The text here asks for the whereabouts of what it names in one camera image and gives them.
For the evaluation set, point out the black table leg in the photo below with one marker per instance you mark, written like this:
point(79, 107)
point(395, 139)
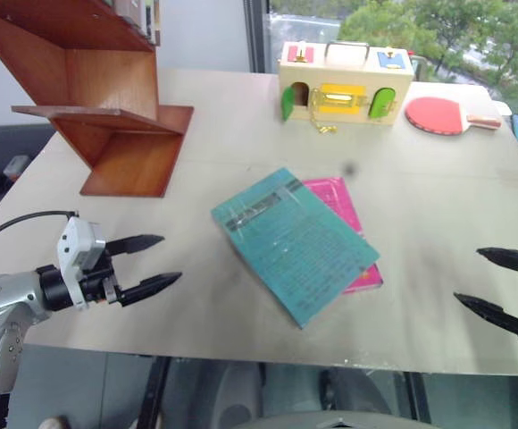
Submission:
point(420, 397)
point(152, 393)

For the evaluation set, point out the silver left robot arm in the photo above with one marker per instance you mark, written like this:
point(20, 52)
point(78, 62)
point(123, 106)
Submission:
point(0, 299)

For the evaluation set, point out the wooden lock busy box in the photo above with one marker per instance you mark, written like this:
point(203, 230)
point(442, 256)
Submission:
point(344, 89)

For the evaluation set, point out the brown wooden bookshelf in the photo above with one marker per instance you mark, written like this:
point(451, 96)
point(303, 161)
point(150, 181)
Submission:
point(102, 111)

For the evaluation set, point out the red table tennis paddle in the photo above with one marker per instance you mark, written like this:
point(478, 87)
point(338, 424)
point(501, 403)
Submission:
point(442, 115)

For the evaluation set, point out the dark window frame post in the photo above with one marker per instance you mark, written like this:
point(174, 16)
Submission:
point(255, 36)

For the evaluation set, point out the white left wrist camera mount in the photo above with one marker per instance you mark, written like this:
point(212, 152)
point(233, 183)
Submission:
point(75, 248)

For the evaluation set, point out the teal book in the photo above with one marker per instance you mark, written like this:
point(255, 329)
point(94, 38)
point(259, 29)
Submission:
point(292, 243)

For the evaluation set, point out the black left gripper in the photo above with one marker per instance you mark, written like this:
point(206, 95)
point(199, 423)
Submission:
point(99, 280)

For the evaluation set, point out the pink book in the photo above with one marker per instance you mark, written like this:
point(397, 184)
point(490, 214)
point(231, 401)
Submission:
point(341, 214)

